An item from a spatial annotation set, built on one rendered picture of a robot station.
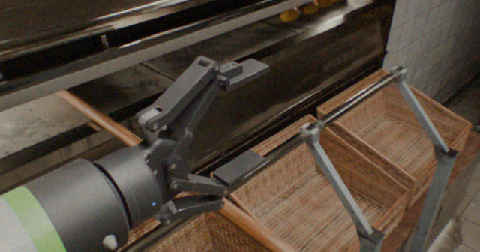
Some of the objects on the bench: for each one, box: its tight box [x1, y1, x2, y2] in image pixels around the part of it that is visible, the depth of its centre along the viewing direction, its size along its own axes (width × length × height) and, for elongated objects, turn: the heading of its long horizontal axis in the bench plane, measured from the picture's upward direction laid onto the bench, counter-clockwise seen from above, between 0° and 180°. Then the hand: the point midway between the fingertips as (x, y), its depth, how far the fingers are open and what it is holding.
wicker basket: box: [210, 114, 410, 252], centre depth 148 cm, size 49×56×28 cm
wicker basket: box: [317, 68, 473, 209], centre depth 185 cm, size 49×56×28 cm
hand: (253, 116), depth 51 cm, fingers open, 13 cm apart
